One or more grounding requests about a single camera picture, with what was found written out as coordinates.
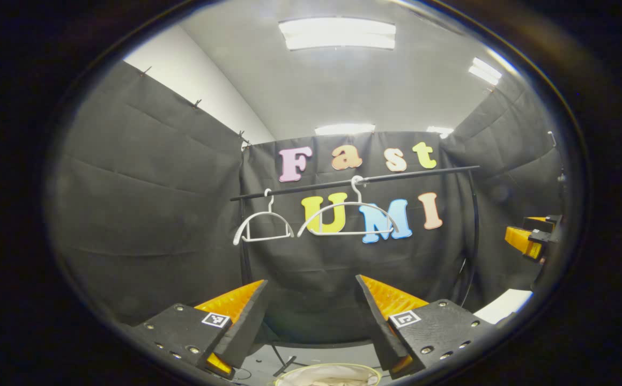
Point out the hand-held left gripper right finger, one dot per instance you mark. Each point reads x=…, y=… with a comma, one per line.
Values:
x=379, y=332

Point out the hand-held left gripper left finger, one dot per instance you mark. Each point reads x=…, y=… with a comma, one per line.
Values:
x=246, y=332

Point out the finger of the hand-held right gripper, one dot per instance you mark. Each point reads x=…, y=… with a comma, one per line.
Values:
x=523, y=242
x=547, y=223

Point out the pale laundry hamper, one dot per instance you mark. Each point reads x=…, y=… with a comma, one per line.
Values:
x=327, y=365

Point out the small white clothes hanger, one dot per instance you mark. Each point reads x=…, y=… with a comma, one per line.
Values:
x=268, y=237

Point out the large white clothes hanger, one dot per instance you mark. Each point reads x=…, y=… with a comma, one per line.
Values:
x=338, y=234

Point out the white flat panel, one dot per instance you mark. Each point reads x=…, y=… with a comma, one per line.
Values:
x=504, y=304

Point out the black backdrop cloth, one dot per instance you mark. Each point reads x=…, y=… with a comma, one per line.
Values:
x=145, y=214

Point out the large ceiling light panel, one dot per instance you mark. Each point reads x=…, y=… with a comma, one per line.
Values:
x=338, y=34

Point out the black clothes rail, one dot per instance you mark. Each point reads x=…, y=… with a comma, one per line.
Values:
x=423, y=172

